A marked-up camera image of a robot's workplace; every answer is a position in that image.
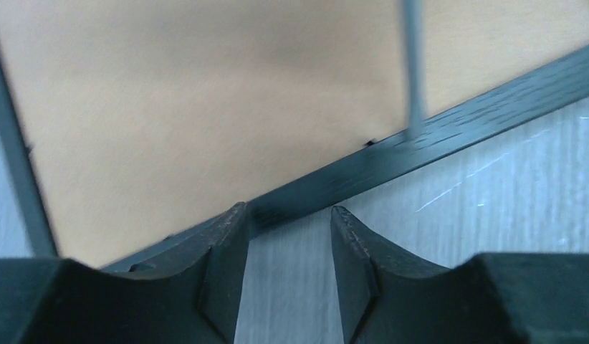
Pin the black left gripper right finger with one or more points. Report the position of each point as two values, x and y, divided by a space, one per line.
387 294

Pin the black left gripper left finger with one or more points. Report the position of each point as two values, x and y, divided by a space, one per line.
189 293

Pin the black picture frame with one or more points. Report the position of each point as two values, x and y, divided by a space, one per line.
142 118

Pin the yellow handled screwdriver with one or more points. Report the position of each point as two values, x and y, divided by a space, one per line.
413 40

